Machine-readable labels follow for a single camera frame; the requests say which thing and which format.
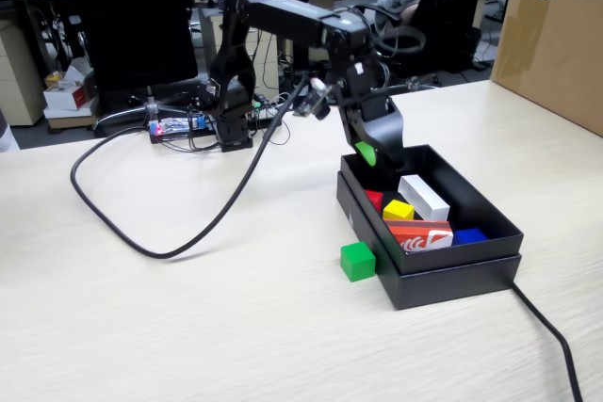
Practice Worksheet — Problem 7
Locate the blue cube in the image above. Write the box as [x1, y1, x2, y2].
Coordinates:
[450, 227, 489, 248]

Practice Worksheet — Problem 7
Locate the black cardboard box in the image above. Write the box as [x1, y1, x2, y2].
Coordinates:
[339, 143, 526, 276]

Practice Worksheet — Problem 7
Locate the yellow cube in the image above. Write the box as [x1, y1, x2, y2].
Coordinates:
[382, 199, 416, 223]

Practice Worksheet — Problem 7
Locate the red cube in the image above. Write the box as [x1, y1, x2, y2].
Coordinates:
[364, 189, 385, 215]

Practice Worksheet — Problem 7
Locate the green cube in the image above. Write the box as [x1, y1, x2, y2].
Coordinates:
[339, 241, 377, 282]

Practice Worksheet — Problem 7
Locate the black open box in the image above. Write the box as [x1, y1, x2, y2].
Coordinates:
[335, 170, 523, 312]

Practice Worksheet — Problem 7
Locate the white rectangular box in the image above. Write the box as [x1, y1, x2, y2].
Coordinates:
[398, 174, 451, 223]

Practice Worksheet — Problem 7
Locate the black mesh office chair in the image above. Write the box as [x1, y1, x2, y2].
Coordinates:
[70, 0, 199, 139]

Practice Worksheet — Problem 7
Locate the beige under-desk cabinet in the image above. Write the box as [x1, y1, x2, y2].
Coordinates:
[200, 8, 284, 102]

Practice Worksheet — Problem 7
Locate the beige drawer cabinet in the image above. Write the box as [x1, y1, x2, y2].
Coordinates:
[0, 20, 48, 128]

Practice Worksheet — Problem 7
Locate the thick black camera cable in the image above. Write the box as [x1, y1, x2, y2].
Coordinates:
[69, 76, 312, 261]

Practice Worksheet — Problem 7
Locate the black office chair with armrests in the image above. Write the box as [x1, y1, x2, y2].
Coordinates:
[352, 0, 496, 100]

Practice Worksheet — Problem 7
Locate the thick black table cable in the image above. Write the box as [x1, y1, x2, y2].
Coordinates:
[511, 281, 585, 402]

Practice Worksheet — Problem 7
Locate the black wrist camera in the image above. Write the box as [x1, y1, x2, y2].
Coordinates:
[294, 79, 331, 121]

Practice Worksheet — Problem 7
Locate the large brown cardboard box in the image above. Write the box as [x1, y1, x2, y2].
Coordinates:
[489, 0, 603, 137]

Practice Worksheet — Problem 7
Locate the orange red patterned box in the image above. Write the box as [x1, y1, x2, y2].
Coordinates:
[383, 217, 454, 256]

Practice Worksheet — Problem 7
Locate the white and red carton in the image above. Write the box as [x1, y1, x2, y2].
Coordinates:
[42, 81, 98, 111]

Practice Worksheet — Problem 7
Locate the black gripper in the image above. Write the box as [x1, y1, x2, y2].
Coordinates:
[335, 85, 407, 173]

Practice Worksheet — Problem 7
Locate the controller board with LEDs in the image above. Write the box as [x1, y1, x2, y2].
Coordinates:
[148, 112, 208, 145]

